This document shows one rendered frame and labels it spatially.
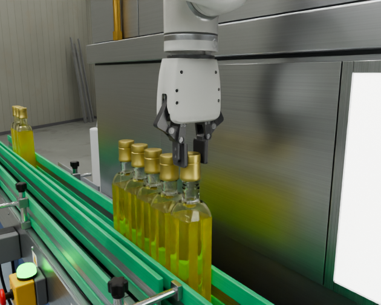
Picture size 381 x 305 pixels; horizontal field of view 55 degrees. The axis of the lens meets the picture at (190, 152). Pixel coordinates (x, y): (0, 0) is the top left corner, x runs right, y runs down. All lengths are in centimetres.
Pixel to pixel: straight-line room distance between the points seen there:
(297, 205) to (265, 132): 13
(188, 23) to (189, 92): 10
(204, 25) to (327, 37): 18
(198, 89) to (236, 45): 16
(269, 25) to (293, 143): 20
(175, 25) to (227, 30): 18
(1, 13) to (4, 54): 92
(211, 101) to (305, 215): 23
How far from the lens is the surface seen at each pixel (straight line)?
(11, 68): 1021
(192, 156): 59
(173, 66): 55
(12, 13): 1045
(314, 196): 60
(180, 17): 56
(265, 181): 66
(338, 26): 57
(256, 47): 66
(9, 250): 124
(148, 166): 69
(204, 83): 58
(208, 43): 56
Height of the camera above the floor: 147
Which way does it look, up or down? 12 degrees down
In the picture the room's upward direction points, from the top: straight up
